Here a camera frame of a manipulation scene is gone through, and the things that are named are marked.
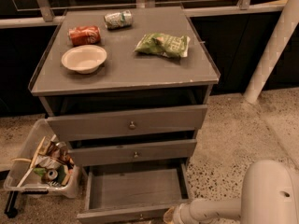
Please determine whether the black object on floor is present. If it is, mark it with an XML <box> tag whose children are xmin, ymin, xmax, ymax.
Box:
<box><xmin>4</xmin><ymin>191</ymin><xmax>18</xmax><ymax>218</ymax></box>

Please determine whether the white diagonal pole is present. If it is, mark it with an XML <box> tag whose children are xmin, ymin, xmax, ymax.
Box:
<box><xmin>243</xmin><ymin>0</ymin><xmax>299</xmax><ymax>104</ymax></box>

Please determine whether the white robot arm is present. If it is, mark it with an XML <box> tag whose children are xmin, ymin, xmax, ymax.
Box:
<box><xmin>164</xmin><ymin>160</ymin><xmax>299</xmax><ymax>224</ymax></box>

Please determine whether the green chip bag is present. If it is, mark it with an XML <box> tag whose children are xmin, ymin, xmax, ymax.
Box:
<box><xmin>135</xmin><ymin>33</ymin><xmax>190</xmax><ymax>58</ymax></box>

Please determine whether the white paper bowl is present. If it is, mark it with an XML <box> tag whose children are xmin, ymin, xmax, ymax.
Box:
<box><xmin>61</xmin><ymin>45</ymin><xmax>107</xmax><ymax>75</ymax></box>

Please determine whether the grey wooden drawer cabinet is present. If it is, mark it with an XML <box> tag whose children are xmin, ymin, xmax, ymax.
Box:
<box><xmin>27</xmin><ymin>6</ymin><xmax>221</xmax><ymax>224</ymax></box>

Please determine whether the white green soda can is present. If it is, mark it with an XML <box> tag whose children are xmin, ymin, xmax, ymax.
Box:
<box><xmin>104</xmin><ymin>10</ymin><xmax>133</xmax><ymax>30</ymax></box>

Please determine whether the red soda can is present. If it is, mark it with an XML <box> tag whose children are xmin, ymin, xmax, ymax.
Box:
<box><xmin>68</xmin><ymin>26</ymin><xmax>101</xmax><ymax>46</ymax></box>

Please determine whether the grey top drawer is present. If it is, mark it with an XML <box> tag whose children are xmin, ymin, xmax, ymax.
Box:
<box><xmin>47</xmin><ymin>105</ymin><xmax>207</xmax><ymax>141</ymax></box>

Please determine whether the grey middle drawer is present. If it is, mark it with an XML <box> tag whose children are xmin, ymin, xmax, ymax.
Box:
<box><xmin>69</xmin><ymin>139</ymin><xmax>197</xmax><ymax>166</ymax></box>

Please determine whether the grey bottom drawer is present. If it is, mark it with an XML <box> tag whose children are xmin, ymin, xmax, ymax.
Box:
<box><xmin>77</xmin><ymin>159</ymin><xmax>192</xmax><ymax>224</ymax></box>

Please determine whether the clear plastic trash bin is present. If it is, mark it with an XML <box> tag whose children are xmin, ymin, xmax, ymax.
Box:
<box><xmin>4</xmin><ymin>119</ymin><xmax>80</xmax><ymax>198</ymax></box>

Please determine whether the wooden stick in bin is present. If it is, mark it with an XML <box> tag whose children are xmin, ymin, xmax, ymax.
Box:
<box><xmin>29</xmin><ymin>136</ymin><xmax>46</xmax><ymax>169</ymax></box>

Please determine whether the grey drawer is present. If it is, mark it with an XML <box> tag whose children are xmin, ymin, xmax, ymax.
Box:
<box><xmin>47</xmin><ymin>105</ymin><xmax>207</xmax><ymax>141</ymax></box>
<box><xmin>77</xmin><ymin>159</ymin><xmax>192</xmax><ymax>224</ymax></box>
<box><xmin>69</xmin><ymin>139</ymin><xmax>197</xmax><ymax>166</ymax></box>

